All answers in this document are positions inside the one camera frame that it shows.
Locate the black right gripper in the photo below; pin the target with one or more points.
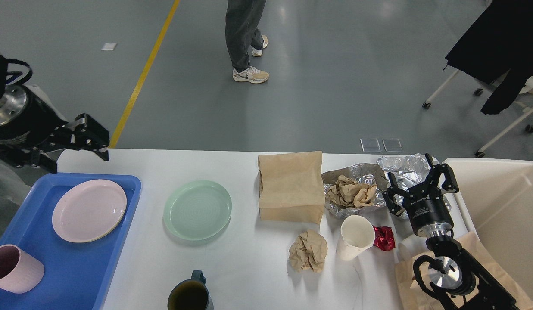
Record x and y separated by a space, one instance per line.
425 206

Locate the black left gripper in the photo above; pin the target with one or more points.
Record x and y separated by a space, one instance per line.
30 128

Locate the mint green plate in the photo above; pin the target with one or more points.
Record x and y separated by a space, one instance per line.
197 210

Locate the pink ribbed mug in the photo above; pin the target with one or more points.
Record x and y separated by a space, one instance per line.
19 271

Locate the dark teal mug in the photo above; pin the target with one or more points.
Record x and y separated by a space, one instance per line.
191 294

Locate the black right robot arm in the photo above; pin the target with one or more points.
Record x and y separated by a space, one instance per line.
453 271

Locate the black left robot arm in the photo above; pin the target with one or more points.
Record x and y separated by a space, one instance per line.
15 71

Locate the crumpled aluminium foil sheet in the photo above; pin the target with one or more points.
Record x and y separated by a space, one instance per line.
409 171

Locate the red foil wrapper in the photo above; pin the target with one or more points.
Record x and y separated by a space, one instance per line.
384 238

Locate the aluminium foil with paper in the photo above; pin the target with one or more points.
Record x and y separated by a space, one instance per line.
363 173

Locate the white paper cup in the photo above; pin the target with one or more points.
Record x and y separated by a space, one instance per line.
356 236

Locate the crumpled brown paper in foil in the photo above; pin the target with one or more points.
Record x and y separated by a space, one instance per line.
349 193

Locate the pink plate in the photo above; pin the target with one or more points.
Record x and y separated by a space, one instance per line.
89 211

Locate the beige plastic bin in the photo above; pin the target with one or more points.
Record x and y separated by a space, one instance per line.
498 195

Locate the seated person grey trousers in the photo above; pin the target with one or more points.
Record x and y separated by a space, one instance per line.
12 187

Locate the flat brown paper bag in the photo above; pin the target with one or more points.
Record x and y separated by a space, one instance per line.
413 298

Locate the crumpled brown paper ball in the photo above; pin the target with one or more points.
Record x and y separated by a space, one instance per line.
308 252

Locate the blue plastic tray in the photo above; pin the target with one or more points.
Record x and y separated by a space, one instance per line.
76 275

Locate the black jacket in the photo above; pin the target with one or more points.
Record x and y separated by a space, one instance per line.
499 43

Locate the standing person in jeans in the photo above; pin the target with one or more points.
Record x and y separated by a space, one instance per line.
241 33

